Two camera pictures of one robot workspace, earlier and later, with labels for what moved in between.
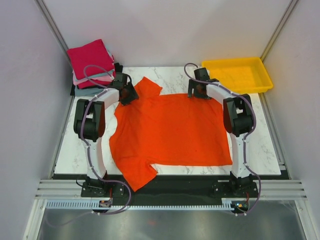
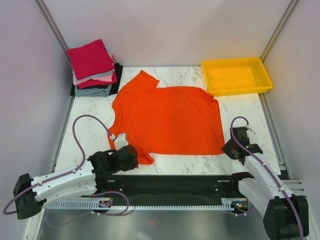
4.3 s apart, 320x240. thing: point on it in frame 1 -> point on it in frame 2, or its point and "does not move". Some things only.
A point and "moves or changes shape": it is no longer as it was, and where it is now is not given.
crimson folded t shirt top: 94,53 does not move
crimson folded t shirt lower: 88,84 does not move
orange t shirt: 167,130 moves or changes shape
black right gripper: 193,84 -> 225,149
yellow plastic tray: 239,75 does not move
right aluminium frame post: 291,6 does not move
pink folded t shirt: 104,78 does not move
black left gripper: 133,95 -> 133,164
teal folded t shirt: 102,73 does not move
